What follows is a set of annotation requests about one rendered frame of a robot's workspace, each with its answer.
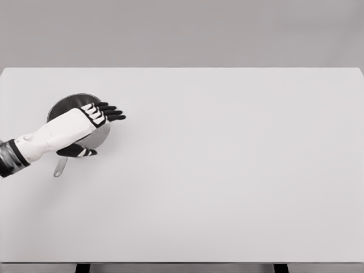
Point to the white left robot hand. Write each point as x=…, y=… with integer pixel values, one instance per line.
x=71, y=122

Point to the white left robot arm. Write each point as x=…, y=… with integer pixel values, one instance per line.
x=28, y=145

